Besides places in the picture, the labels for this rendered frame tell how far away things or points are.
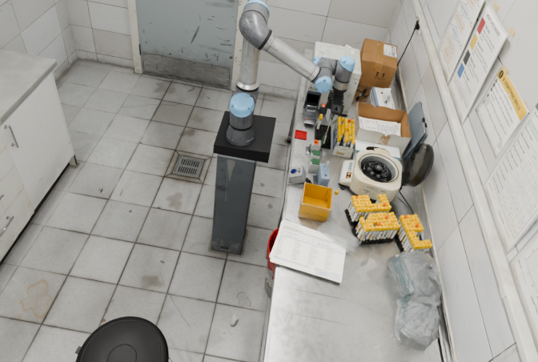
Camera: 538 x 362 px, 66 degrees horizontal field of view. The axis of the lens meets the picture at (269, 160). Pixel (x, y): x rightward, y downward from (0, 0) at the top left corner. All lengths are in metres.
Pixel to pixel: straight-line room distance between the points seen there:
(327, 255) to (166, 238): 1.36
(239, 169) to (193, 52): 1.98
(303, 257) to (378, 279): 0.32
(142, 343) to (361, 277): 0.91
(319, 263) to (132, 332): 0.80
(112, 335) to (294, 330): 0.72
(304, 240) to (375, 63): 1.39
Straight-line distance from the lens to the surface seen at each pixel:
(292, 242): 1.80
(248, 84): 2.05
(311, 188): 1.94
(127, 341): 1.85
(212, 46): 3.85
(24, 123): 2.72
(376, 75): 2.82
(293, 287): 1.71
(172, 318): 2.58
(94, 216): 3.03
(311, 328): 1.65
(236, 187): 2.26
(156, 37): 3.98
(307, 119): 2.35
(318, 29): 3.71
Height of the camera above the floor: 2.35
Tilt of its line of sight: 44 degrees down
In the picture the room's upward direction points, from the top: 11 degrees clockwise
